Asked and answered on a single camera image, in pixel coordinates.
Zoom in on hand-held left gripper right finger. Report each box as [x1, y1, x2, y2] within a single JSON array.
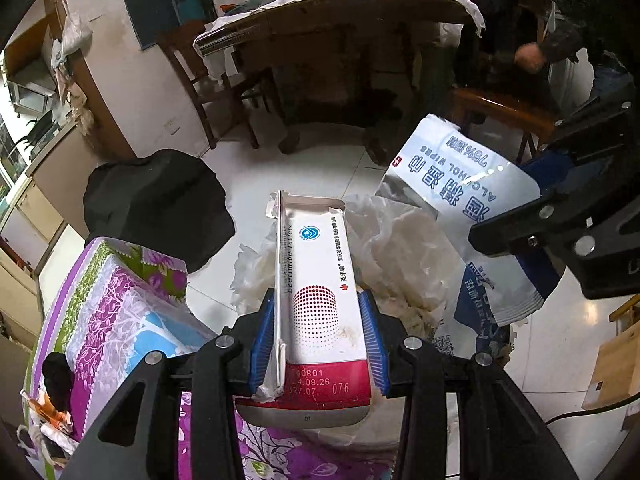
[[357, 289, 568, 480]]

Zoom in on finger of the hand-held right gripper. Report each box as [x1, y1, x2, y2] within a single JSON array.
[[467, 194, 640, 302], [520, 95, 640, 201]]

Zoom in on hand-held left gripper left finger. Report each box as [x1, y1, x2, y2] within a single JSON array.
[[60, 294, 281, 480]]

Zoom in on white red medicine box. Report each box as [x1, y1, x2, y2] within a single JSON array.
[[234, 190, 373, 428]]

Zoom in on white blue wipes packet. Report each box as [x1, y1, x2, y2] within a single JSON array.
[[375, 112, 561, 361]]

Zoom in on bin with white plastic liner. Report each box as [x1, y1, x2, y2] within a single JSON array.
[[230, 192, 516, 456]]

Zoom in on wooden board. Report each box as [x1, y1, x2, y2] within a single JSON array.
[[607, 294, 640, 332]]

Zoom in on floral tablecloth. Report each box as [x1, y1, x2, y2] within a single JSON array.
[[22, 237, 401, 480]]

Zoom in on cardboard box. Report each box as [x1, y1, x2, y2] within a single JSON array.
[[582, 320, 640, 411]]

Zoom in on black cloth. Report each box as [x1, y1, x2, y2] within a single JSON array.
[[82, 149, 237, 273]]

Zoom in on black sock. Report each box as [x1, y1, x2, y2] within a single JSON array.
[[41, 352, 76, 413]]

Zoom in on orange white wrapper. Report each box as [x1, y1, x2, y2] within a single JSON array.
[[19, 390, 76, 461]]

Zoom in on wooden dining table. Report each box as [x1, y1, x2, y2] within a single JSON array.
[[194, 0, 486, 163]]

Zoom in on dark wooden chair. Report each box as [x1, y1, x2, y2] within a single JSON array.
[[159, 25, 281, 151]]

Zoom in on beige kitchen cabinets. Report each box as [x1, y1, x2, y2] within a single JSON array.
[[0, 125, 88, 341]]

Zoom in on brown wooden cabinet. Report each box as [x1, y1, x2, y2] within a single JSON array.
[[2, 0, 123, 161]]

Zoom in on white plastic bags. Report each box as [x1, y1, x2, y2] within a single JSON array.
[[50, 7, 94, 68]]

